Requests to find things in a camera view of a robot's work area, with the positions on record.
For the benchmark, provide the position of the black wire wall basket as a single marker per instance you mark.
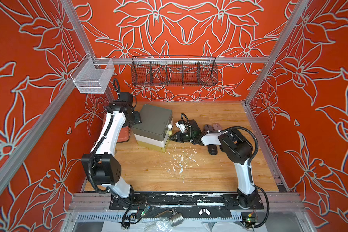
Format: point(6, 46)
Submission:
point(174, 71)

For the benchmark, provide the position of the red plastic tool case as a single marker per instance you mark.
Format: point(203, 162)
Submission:
point(124, 135)

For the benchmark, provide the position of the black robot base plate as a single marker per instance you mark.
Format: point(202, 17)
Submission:
point(204, 206)

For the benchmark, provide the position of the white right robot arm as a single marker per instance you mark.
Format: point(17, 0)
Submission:
point(238, 143)

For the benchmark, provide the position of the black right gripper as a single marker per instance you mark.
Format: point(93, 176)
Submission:
point(180, 136)

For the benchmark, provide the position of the grey black computer mouse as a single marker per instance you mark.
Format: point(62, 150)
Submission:
point(208, 127)

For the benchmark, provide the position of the white mesh wall basket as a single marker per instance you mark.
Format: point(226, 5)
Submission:
point(92, 75)

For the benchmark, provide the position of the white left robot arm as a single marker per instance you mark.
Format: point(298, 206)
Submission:
point(102, 169)

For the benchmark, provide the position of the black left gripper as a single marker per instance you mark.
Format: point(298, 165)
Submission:
point(137, 119)

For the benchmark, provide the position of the white pink computer mouse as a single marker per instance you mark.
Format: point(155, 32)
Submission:
point(217, 127)

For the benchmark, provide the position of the metal cylindrical fitting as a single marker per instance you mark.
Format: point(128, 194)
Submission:
point(176, 219)

